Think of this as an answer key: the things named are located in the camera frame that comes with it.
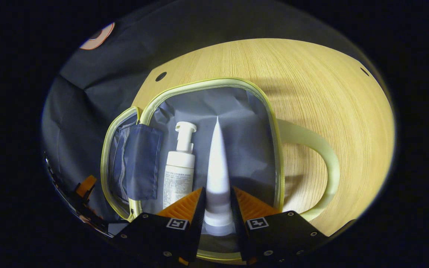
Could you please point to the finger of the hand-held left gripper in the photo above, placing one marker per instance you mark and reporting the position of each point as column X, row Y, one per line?
column 86, row 186

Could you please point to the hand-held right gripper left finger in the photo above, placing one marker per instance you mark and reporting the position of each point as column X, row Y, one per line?
column 198, row 230

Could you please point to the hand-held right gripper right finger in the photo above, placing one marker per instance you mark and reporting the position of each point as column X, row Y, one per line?
column 237, row 230

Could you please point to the white squeeze tube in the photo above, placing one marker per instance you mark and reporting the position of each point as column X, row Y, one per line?
column 218, row 178

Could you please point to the white pump bottle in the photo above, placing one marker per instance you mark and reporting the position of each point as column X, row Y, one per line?
column 179, row 175

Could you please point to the pale yellow suitcase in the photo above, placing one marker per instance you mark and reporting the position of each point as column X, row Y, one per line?
column 248, row 141

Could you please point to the black backdrop cloth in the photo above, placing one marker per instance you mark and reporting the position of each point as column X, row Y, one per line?
column 88, row 104

